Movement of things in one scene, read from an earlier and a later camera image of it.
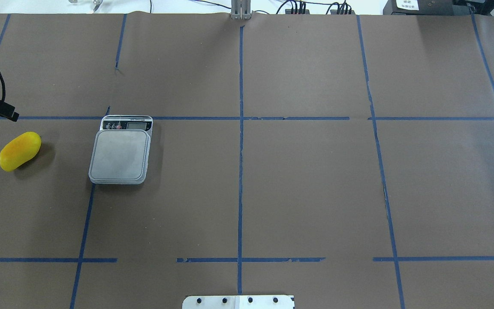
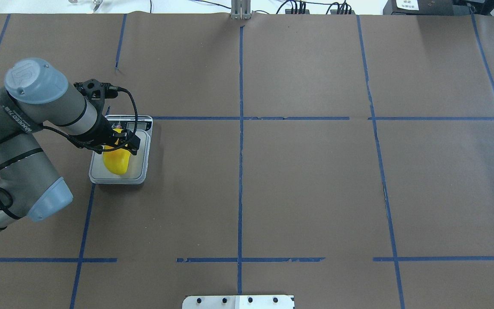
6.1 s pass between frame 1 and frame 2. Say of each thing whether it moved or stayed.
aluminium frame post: stayed
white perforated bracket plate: stayed
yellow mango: moved
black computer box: stayed
